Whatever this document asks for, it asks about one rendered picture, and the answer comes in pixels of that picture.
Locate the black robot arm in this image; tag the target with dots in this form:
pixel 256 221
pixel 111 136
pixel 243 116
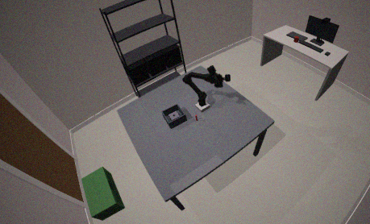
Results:
pixel 202 95

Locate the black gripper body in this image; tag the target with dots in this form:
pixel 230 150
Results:
pixel 219 77

